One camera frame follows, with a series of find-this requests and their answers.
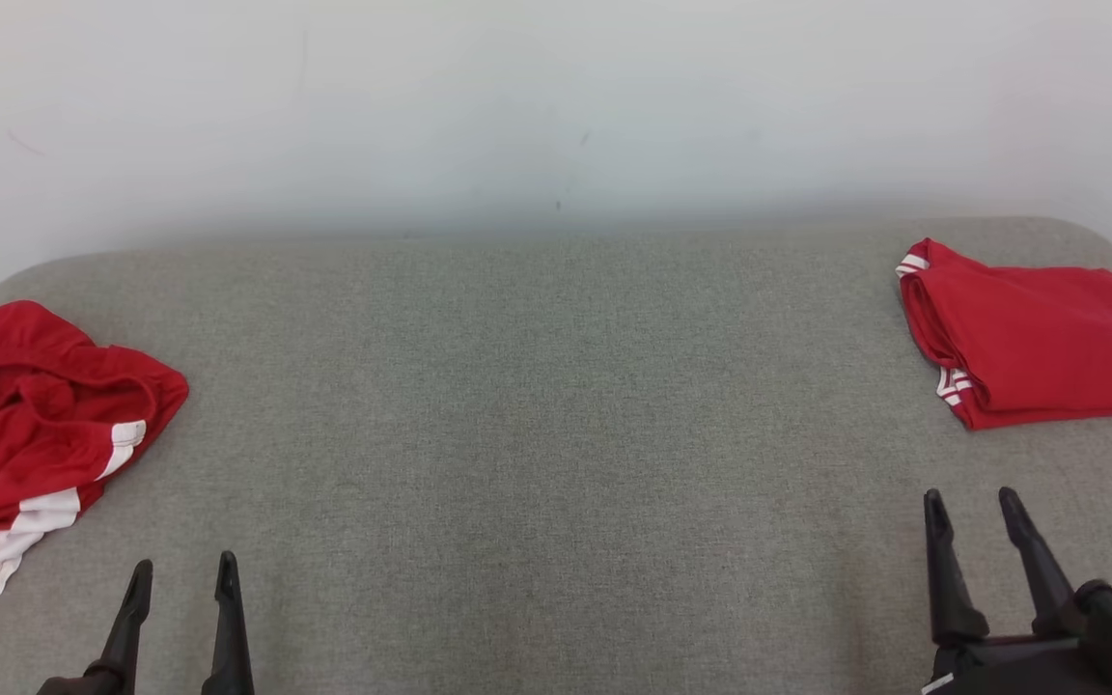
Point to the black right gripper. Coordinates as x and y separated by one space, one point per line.
1029 671

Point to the red Bulls basketball jersey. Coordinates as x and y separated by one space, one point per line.
1048 338

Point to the red shorts with white stripes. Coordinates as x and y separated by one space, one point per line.
25 454

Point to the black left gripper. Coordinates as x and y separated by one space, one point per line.
62 687

